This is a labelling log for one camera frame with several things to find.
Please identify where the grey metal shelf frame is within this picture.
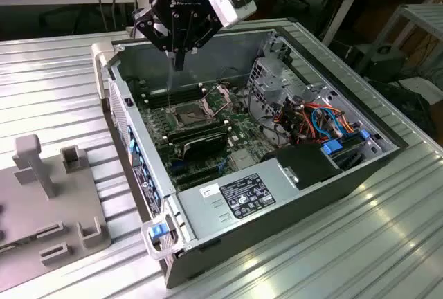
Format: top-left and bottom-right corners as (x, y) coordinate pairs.
(354, 3), (443, 77)

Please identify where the silver power supply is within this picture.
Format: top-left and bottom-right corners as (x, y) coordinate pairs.
(176, 158), (302, 242)

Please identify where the silver metal drive cage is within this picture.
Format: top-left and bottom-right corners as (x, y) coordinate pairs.
(247, 30), (349, 122)

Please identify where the green RAM stick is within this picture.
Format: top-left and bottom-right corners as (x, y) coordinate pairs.
(0, 237), (37, 254)

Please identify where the black expansion slot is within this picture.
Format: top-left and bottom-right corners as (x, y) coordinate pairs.
(170, 164), (222, 181)
(176, 172), (224, 191)

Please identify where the blue case latch tab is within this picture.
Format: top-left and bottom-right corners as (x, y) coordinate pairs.
(147, 224), (168, 242)

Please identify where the grey open PC case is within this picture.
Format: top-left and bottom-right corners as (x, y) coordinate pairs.
(90, 25), (410, 289)

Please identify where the blue wire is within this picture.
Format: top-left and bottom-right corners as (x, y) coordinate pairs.
(310, 104), (357, 139)

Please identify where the green motherboard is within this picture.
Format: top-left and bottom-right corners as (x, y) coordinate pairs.
(133, 82), (280, 192)

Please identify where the orange wire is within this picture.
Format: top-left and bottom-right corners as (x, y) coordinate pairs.
(300, 102), (358, 132)

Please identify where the black box with handle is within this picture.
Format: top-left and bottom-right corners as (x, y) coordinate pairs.
(352, 43), (408, 84)

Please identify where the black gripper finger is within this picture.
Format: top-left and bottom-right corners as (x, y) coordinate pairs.
(179, 10), (223, 71)
(133, 6), (181, 71)

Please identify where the grey plastic parts rack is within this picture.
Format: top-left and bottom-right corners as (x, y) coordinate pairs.
(0, 134), (112, 284)

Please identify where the CPU socket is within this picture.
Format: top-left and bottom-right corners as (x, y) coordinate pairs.
(172, 100), (208, 131)

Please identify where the silver chipset heatsink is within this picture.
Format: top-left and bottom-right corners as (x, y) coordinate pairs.
(229, 149), (256, 171)

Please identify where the black RAM slot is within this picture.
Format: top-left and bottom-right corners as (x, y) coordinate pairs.
(140, 82), (204, 102)
(145, 89), (207, 109)

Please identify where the black RAM stick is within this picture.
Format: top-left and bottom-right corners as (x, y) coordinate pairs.
(161, 118), (230, 140)
(168, 125), (232, 144)

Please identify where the black graphics card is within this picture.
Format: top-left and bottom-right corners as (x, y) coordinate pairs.
(179, 131), (230, 162)

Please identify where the dark flat panel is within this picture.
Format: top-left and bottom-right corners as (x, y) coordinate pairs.
(366, 79), (437, 139)

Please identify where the thin black wire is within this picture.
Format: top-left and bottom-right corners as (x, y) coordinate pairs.
(246, 84), (293, 147)

